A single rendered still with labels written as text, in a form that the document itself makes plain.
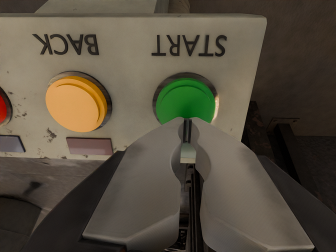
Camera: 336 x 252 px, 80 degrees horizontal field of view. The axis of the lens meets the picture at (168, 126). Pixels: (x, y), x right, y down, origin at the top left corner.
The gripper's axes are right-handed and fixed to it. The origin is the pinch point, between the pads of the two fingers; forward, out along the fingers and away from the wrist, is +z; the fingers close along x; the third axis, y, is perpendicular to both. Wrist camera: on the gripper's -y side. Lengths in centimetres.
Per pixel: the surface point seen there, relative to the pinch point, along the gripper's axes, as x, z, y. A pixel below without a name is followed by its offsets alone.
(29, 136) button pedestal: -12.4, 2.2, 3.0
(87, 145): -7.7, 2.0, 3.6
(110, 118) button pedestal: -5.5, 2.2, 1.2
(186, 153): 0.2, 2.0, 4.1
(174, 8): -2.1, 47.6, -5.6
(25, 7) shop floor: -52, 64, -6
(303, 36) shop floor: 42, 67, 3
